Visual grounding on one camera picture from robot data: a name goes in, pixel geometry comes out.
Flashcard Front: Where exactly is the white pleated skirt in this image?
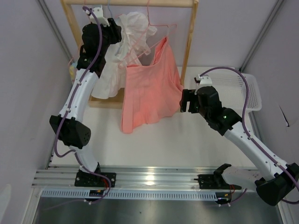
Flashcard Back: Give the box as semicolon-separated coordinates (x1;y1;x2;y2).
91;12;157;99

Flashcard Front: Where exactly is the light blue wire hanger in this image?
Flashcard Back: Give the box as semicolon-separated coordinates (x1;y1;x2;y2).
107;0;124;56

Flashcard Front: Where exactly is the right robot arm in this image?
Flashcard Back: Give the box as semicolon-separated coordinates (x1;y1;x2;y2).
180;86;299;206

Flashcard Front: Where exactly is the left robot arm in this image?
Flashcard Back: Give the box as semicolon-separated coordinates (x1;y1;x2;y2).
50;18;122;187

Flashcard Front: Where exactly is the salmon pink skirt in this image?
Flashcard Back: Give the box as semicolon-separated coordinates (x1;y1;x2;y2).
121;37;183;134

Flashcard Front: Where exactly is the pink hanger with floral skirt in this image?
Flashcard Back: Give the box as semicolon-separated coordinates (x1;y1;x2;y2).
68;41;83;67

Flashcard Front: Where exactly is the floral patterned skirt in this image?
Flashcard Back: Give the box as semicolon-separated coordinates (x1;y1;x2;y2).
69;62;77;83

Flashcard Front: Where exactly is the pink hanger with salmon skirt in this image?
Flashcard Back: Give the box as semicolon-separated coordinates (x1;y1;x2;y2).
118;0;177;69

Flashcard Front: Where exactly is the white plastic basket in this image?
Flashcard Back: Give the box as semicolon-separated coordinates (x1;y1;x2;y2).
207;70;262;112

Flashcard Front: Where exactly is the wooden clothes rack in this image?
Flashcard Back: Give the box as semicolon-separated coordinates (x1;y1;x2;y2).
60;0;199;109

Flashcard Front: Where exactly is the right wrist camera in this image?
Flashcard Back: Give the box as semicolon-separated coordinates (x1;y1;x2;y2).
194;75;213;88

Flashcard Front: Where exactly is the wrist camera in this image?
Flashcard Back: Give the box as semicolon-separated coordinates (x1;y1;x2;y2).
86;6;110;27
194;75;213;88

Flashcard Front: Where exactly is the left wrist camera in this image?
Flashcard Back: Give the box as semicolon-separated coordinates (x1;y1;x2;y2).
86;6;110;27

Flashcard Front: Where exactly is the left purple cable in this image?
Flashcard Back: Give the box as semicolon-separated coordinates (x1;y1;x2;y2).
42;6;113;210

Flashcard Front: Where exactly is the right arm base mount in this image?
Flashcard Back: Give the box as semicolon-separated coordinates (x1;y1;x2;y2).
194;163;242;190

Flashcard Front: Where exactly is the aluminium mounting rail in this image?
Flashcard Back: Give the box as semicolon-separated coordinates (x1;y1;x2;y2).
31;166;257;192

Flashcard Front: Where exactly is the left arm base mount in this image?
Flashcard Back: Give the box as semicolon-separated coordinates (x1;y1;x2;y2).
74;170;116;188

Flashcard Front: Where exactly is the white slotted cable duct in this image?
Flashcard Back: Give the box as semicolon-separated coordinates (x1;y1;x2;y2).
41;189;218;201

